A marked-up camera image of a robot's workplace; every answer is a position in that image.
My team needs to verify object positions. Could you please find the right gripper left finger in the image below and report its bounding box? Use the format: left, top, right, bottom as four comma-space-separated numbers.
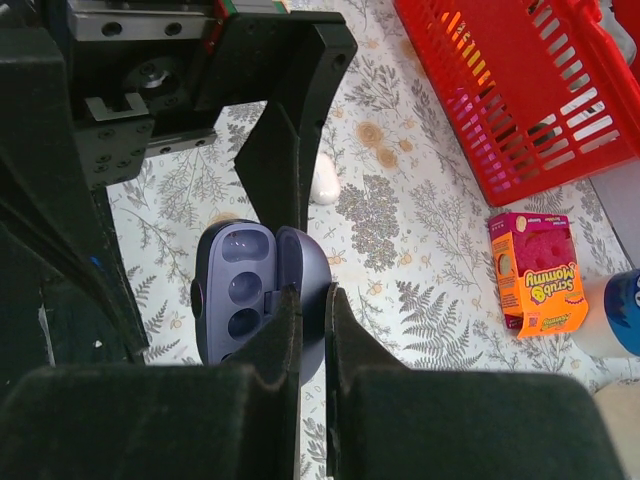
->
1, 286, 302, 479

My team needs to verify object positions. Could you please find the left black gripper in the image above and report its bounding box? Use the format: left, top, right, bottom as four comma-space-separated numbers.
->
1, 1, 222, 393

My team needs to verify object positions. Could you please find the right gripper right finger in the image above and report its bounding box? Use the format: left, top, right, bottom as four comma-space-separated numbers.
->
325, 285, 624, 479

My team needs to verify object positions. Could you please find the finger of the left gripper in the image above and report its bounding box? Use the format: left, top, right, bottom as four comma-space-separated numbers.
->
197, 10, 357, 231

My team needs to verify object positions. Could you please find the white earbud charging case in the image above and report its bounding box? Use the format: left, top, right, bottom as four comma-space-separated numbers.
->
310, 153, 341, 205

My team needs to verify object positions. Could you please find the purple earbud case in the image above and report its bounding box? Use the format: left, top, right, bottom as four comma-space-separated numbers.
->
190, 219, 332, 384

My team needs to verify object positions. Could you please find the pink orange candy box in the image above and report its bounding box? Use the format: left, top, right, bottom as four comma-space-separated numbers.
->
488, 212, 589, 339

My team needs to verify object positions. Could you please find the blue wrapped paper roll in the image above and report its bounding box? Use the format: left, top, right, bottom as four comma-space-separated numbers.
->
571, 269, 639, 358

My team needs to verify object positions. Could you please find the red plastic shopping basket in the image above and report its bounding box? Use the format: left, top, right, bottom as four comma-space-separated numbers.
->
395, 1, 639, 206

